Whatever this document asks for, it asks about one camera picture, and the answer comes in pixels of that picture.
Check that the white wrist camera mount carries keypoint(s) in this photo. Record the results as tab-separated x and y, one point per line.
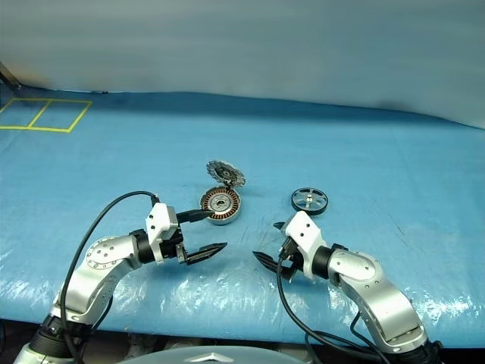
303	227
159	220

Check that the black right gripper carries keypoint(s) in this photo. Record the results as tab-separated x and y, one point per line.
291	261

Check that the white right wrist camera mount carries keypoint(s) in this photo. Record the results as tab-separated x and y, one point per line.
303	227

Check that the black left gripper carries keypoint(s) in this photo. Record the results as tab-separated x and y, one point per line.
172	248

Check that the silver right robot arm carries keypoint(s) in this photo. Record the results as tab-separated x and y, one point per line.
379	288

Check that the silver motor stator copper windings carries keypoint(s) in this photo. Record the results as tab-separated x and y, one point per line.
231	206

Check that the grey rounded robot torso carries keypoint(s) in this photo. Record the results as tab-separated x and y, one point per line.
212	358

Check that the blue plastic table cover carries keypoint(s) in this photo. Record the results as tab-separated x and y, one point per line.
341	151

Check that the silver finned rotor disc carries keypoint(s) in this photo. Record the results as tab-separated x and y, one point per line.
219	170

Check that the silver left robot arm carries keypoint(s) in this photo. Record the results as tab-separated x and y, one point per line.
98	258

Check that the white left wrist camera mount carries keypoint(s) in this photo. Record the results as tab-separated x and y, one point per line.
159	220

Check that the dark metal pole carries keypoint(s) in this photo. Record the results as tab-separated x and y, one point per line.
7	76

